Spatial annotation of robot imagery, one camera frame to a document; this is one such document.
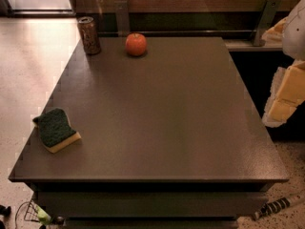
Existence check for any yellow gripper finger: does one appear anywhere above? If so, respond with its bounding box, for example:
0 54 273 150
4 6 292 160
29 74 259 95
262 60 305 128
261 18 287 42

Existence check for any striped black white stick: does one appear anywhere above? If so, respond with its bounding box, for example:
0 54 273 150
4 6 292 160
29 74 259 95
253 192 305 220

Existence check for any wire basket with green item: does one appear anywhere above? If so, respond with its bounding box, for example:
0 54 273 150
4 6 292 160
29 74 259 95
14 199 52 226

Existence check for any brown soda can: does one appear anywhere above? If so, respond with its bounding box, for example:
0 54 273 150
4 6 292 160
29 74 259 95
77 16 101 54

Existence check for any left metal bracket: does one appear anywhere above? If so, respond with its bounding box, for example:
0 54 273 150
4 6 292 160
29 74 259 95
114 0 130 37

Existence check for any metal bracket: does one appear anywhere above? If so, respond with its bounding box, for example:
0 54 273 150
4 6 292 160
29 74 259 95
114 0 130 37
252 0 281 47

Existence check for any red apple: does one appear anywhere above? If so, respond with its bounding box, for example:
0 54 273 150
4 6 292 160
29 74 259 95
125 32 147 56

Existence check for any dark grey table cabinet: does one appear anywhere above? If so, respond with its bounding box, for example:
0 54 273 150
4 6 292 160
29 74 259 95
10 37 289 229

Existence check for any right metal bracket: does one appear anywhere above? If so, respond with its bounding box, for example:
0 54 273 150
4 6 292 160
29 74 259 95
252 0 281 47

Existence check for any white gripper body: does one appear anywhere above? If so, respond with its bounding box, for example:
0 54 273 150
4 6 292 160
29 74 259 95
282 0 305 60

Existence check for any black object on floor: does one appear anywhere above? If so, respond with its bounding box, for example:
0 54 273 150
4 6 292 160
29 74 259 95
0 205 11 229

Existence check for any green and yellow sponge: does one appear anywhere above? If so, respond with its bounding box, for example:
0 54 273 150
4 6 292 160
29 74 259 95
32 108 81 154

